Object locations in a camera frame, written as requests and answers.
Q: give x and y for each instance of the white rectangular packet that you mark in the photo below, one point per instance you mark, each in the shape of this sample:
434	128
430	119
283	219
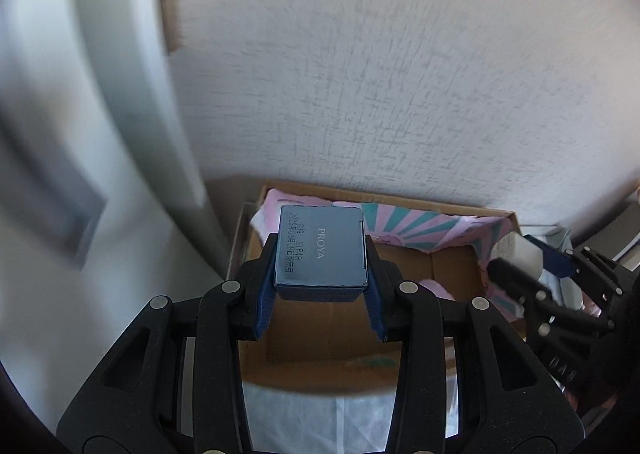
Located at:
520	251

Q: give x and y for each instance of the white door frame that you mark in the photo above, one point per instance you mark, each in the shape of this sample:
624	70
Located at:
135	84

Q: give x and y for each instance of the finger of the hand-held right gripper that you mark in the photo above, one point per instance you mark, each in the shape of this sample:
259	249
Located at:
542	299
602	274

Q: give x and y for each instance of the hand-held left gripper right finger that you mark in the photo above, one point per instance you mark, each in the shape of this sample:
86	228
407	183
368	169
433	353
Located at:
376	306

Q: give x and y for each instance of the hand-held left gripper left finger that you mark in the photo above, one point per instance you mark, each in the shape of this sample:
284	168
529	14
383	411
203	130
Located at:
262	301

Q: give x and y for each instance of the blue rectangular box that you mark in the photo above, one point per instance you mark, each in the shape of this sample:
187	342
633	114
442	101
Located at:
320	249

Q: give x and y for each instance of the white plastic bag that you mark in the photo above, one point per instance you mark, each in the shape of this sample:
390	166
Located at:
320	419

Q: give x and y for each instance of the dark blue box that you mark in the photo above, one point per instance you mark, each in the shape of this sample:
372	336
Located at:
552	254

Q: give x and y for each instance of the cardboard box with pink print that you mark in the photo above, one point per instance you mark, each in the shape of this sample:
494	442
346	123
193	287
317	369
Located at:
450	264

